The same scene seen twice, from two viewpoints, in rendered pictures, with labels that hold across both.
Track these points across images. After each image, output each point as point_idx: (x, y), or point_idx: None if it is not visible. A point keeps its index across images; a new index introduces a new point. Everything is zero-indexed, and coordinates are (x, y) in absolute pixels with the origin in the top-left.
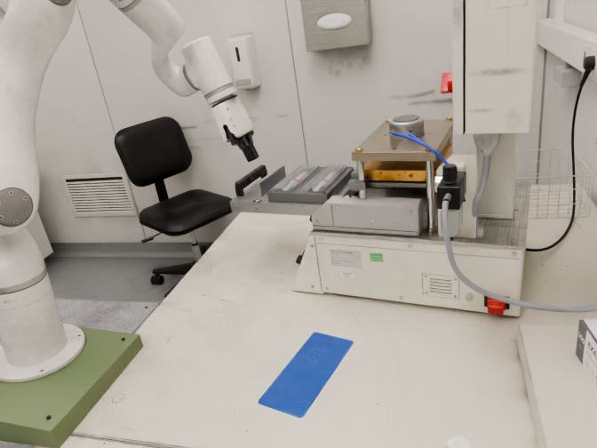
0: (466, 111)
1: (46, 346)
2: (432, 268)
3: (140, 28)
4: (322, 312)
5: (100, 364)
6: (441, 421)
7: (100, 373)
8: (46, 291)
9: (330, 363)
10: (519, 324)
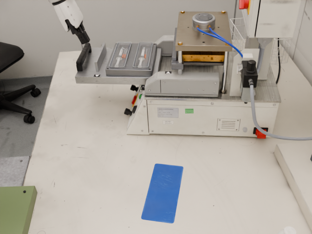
0: (258, 24)
1: None
2: (224, 114)
3: None
4: (153, 148)
5: (19, 214)
6: (251, 209)
7: (23, 221)
8: None
9: (174, 184)
10: (276, 144)
